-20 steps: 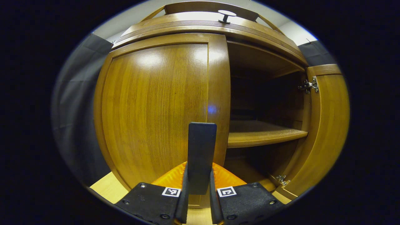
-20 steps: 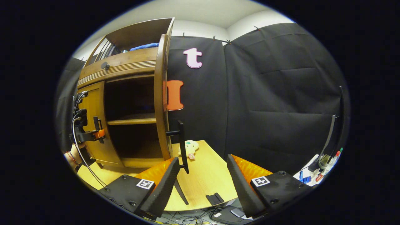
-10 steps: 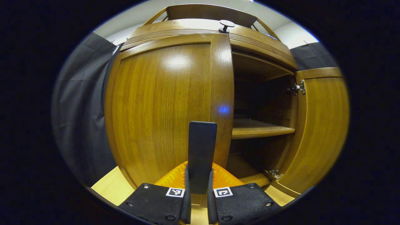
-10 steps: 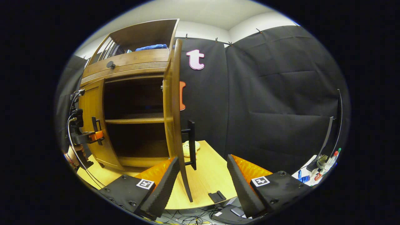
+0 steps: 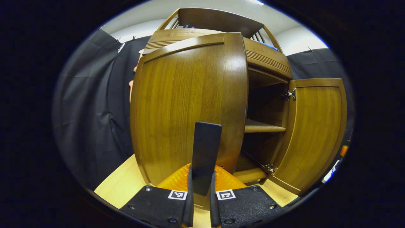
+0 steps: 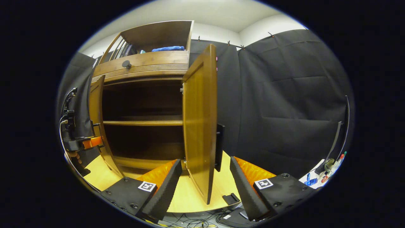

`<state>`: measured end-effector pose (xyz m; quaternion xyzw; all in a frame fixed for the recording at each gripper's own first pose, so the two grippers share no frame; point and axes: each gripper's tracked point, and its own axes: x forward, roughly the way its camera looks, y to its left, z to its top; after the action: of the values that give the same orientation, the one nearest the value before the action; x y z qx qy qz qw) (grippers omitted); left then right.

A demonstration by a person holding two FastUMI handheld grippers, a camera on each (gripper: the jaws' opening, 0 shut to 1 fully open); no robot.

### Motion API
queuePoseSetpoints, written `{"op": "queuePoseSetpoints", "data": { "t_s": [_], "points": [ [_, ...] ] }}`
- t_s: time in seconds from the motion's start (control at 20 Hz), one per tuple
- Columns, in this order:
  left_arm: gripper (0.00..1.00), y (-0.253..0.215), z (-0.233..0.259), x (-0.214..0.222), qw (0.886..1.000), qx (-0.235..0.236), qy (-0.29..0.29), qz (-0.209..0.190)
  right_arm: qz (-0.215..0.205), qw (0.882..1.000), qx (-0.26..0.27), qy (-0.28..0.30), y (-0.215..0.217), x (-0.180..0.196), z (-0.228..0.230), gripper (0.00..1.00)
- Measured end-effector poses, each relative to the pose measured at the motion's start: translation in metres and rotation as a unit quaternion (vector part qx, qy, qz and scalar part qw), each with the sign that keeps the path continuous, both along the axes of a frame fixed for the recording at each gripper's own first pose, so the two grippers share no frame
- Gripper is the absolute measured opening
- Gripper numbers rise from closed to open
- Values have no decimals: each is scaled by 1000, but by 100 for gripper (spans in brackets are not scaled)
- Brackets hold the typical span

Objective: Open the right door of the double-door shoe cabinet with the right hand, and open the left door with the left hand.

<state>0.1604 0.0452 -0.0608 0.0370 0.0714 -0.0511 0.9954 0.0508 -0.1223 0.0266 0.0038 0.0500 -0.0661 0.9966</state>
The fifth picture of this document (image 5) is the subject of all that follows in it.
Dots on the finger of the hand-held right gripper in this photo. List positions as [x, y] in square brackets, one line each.
[344, 151]

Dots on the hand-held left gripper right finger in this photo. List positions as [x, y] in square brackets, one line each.
[214, 209]

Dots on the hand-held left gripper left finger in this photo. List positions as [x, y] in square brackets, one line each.
[189, 209]

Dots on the wooden shoe cabinet door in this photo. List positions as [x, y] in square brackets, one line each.
[164, 110]
[313, 133]

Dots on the wooden double-door shoe cabinet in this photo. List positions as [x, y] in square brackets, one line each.
[215, 20]

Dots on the wooden cabinet drawer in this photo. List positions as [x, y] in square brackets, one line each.
[269, 58]

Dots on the white object with blue print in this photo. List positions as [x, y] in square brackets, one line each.
[330, 172]

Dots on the blue folded towel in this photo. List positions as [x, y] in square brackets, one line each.
[269, 46]

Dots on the black backdrop cloth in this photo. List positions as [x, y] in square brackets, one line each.
[88, 110]

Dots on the ceiling light panel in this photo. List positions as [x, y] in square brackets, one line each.
[256, 2]

